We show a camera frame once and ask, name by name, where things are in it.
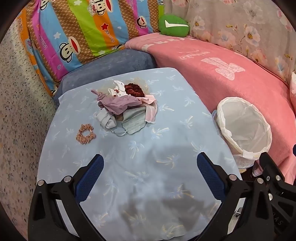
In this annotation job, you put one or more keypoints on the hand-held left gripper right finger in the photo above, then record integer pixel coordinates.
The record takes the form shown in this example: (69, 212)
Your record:
(211, 176)

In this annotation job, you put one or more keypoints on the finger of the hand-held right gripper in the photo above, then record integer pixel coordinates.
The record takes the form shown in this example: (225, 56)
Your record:
(274, 170)

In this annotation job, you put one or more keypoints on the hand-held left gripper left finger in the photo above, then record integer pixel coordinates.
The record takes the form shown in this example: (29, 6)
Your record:
(90, 178)

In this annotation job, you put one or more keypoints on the white lined waste bin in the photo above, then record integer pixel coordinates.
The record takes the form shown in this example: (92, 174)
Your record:
(245, 125)

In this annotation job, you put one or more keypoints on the grey cloth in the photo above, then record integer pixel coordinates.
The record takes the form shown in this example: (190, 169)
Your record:
(106, 120)

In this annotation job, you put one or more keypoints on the light blue bin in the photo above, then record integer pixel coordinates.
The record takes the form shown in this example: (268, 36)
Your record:
(214, 114)

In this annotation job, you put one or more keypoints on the grey-green face mask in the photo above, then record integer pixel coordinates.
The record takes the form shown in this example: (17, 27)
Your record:
(134, 120)

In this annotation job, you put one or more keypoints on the mauve cloth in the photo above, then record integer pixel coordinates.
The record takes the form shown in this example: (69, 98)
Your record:
(118, 104)

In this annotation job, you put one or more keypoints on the pink striped cloth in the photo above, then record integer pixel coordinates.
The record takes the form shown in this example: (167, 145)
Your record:
(150, 111)

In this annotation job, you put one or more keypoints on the white cloth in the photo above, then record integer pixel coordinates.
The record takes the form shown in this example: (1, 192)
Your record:
(116, 89)

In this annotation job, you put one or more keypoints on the dark red velvet scrunchie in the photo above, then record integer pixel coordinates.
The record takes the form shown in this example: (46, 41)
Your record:
(133, 89)

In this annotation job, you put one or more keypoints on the pink patterned scrunchie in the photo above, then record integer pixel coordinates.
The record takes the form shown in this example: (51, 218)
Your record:
(79, 136)

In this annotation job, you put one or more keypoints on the pink blanket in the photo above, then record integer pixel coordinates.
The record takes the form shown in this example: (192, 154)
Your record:
(208, 76)

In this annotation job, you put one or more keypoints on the blue-grey cushion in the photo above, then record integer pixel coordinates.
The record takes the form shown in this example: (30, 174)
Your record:
(111, 64)

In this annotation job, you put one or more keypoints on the floral quilt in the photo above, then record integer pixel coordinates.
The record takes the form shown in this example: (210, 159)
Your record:
(242, 27)

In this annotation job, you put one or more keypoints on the striped monkey print pillow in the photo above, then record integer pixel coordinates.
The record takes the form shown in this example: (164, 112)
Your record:
(76, 30)

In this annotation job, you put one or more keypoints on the green plush cushion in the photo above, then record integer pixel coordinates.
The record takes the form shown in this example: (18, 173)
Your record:
(173, 25)

